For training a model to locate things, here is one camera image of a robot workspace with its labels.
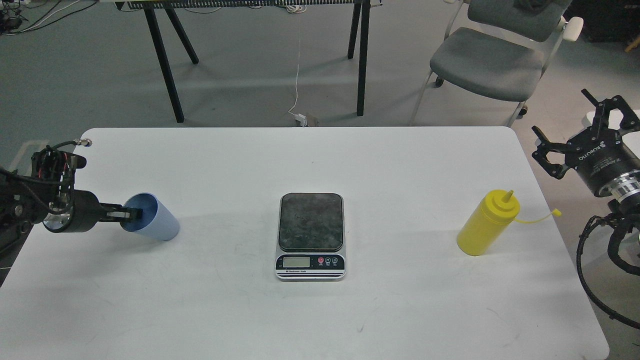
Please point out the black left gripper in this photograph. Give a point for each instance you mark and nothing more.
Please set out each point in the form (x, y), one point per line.
(86, 211)

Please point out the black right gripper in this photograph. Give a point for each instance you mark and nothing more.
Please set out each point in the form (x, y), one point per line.
(605, 160)

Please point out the blue ribbed plastic cup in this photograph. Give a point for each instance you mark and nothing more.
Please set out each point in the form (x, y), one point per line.
(156, 221)

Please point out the yellow squeeze bottle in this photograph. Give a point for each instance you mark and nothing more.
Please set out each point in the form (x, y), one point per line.
(496, 211)

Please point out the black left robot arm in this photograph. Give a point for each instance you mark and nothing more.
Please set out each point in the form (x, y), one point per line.
(48, 196)

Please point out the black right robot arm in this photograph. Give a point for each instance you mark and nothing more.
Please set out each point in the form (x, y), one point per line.
(554, 158)

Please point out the digital kitchen scale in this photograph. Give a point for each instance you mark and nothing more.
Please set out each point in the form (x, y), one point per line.
(311, 244)

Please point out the grey office chair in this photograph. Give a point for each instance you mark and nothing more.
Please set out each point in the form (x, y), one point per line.
(494, 67)

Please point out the black legged background table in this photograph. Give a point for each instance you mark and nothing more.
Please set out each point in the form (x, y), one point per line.
(265, 39)

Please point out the white power adapter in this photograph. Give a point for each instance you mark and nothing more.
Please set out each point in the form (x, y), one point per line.
(301, 119)

